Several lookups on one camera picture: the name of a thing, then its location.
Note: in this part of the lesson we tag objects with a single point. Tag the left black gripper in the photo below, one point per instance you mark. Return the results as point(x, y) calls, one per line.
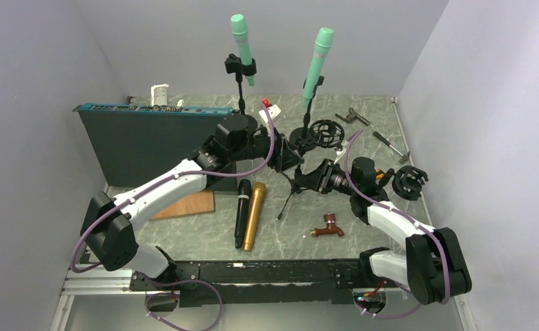
point(283, 156)

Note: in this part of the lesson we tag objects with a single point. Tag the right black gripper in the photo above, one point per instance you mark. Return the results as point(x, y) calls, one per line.
point(319, 179)

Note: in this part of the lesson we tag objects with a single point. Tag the gold microphone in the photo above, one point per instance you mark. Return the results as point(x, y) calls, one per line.
point(257, 198)

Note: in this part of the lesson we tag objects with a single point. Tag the black tripod shock-mount stand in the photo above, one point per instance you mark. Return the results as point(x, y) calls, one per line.
point(324, 133)

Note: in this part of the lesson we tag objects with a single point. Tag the black microphone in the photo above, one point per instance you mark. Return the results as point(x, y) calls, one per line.
point(243, 202)

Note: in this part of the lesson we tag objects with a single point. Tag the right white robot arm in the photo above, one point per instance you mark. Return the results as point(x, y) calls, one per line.
point(432, 266)

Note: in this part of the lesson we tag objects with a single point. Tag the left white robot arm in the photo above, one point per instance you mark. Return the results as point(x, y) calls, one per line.
point(110, 224)

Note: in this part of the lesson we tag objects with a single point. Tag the middle round-base mic stand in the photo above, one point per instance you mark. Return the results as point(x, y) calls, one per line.
point(299, 136)

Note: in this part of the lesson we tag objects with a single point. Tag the round-base mic stand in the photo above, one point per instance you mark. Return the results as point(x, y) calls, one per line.
point(299, 136)
point(233, 65)

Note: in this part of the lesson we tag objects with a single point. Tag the left round-base mic stand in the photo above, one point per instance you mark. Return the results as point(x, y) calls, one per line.
point(233, 65)

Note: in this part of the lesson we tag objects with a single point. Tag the right mint green microphone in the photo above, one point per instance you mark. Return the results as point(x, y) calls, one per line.
point(322, 46)

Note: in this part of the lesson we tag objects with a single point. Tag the mint green microphone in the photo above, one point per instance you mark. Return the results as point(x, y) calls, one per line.
point(239, 29)
point(322, 46)

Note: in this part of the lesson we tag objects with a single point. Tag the left mint green microphone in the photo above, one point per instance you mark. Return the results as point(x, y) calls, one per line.
point(239, 29)

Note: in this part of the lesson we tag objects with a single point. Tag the brown faucet tap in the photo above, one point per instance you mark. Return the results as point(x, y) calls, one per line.
point(330, 228)

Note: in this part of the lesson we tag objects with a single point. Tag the orange utility knife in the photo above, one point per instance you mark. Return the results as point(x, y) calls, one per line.
point(379, 175)

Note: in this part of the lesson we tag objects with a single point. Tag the grey metal clamp tool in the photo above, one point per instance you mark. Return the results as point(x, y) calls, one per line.
point(353, 116)

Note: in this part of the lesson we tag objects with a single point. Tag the wooden board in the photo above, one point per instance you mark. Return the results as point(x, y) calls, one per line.
point(197, 203)

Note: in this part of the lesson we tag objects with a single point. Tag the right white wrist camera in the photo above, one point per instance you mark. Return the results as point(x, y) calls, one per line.
point(341, 151)

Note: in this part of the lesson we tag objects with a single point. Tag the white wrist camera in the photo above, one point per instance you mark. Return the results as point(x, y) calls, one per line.
point(341, 151)
point(269, 110)

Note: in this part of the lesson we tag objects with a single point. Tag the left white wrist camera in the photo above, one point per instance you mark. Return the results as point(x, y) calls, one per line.
point(269, 110)

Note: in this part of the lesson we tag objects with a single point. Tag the black handled hammer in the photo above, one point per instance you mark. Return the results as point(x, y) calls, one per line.
point(404, 157)

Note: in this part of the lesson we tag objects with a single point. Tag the right shock-mount round stand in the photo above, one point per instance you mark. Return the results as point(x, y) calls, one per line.
point(407, 182)

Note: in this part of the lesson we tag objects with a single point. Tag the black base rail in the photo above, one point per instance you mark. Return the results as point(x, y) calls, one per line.
point(198, 283)

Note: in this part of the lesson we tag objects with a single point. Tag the white plastic bracket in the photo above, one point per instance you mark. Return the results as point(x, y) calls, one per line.
point(159, 95)

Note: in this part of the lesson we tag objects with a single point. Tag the blue network switch box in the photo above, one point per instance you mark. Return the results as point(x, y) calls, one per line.
point(135, 144)

